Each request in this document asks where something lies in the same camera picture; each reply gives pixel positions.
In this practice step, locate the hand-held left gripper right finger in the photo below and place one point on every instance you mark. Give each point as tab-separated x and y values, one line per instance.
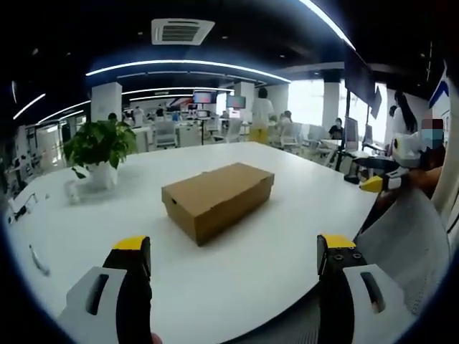
344	304

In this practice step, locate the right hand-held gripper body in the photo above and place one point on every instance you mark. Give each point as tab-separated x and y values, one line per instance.
407	148

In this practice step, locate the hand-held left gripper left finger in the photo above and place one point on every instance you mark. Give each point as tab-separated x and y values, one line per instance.
107	304

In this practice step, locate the brown cardboard shoe box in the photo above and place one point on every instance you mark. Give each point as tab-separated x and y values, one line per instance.
215	193

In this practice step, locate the person's left hand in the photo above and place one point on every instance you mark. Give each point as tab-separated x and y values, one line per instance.
156	338

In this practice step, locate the black hanging monitor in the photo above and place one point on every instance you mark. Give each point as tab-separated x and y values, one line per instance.
376	102

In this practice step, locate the black stand pole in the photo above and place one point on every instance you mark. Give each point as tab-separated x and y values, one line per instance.
346	136

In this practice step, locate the white pen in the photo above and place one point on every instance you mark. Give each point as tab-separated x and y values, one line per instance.
38	259

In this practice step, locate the green potted plant white pot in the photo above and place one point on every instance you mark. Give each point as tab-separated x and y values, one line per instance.
102	147

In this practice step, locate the monitor screen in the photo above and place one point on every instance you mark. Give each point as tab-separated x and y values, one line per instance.
236	101
205	97

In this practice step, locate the long ceiling light strip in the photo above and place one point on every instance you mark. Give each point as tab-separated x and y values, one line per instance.
186	66

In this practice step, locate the ceiling air conditioner vent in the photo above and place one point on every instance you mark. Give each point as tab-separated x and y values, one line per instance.
183	31

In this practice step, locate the blue white wall sign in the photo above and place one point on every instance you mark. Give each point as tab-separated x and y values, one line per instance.
439	89

